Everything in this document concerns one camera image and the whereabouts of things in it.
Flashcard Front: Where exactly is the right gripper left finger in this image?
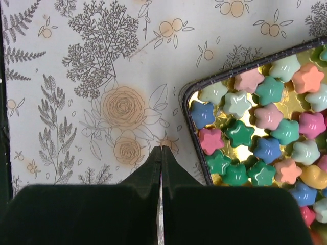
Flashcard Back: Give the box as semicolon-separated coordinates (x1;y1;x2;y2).
1;146;161;244

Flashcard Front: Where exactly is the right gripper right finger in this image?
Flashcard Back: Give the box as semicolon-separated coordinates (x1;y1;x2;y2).
161;146;312;244

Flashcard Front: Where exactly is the star candy tin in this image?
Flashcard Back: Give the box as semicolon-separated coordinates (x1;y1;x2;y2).
180;37;326;244

